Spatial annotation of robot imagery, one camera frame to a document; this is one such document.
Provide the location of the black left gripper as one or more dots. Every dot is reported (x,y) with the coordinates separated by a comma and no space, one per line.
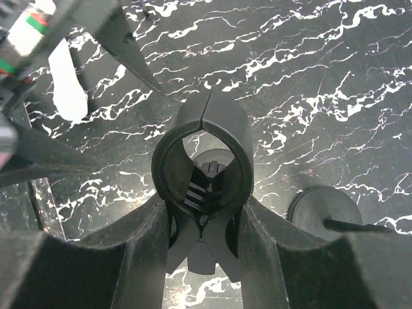
(28,30)

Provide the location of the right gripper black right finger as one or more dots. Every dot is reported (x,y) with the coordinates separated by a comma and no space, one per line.
(283,266)

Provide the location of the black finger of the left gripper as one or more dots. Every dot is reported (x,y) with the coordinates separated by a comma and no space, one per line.
(27,154)
(107,23)

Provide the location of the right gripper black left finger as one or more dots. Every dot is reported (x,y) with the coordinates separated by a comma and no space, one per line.
(119,266)

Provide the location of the white handheld microphone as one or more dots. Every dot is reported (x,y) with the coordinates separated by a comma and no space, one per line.
(69,97)

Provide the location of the black round-base mic stand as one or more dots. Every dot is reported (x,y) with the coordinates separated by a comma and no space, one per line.
(204,198)

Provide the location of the black stand with purple mic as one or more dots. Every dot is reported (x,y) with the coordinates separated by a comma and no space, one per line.
(326,213)

